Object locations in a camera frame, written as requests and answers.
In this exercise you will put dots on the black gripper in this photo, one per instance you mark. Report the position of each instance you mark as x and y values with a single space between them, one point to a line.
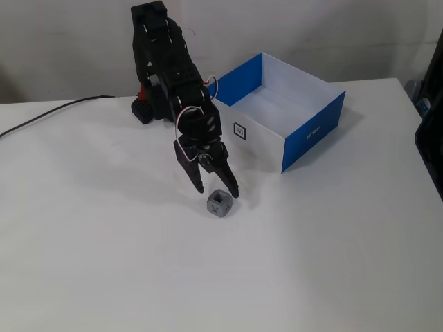
215 153

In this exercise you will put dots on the gray block with square hole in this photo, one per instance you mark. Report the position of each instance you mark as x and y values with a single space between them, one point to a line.
218 207

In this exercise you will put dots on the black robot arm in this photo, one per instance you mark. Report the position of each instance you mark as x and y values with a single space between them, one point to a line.
162 52

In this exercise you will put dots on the blue and white cardboard box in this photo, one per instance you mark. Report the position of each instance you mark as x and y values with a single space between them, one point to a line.
263 148

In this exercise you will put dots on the black table clamp block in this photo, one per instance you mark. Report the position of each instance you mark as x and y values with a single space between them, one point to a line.
142 110

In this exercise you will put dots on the red clamp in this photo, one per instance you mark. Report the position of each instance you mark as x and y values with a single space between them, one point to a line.
142 91

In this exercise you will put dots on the gray object with blue sticker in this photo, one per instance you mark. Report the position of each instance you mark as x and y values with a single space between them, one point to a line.
415 93

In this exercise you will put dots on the black plastic case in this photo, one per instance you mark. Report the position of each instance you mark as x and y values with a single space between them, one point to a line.
431 155

